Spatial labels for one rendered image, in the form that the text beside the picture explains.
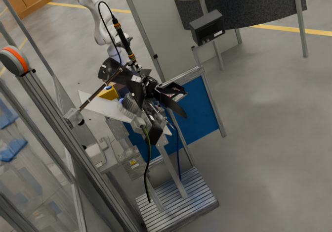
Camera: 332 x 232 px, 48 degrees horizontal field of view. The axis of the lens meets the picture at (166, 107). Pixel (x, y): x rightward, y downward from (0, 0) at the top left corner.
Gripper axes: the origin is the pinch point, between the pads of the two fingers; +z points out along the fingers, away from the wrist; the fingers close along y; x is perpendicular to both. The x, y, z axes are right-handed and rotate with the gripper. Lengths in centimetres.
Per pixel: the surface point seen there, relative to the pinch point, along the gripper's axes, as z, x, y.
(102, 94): -31, -43, 32
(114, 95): -31, -49, 24
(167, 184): -7, -142, 19
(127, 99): 12.5, -31.7, 15.9
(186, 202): 22, -143, 11
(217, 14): -33, -26, -80
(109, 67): -2.0, -10.8, 17.0
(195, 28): -30, -27, -59
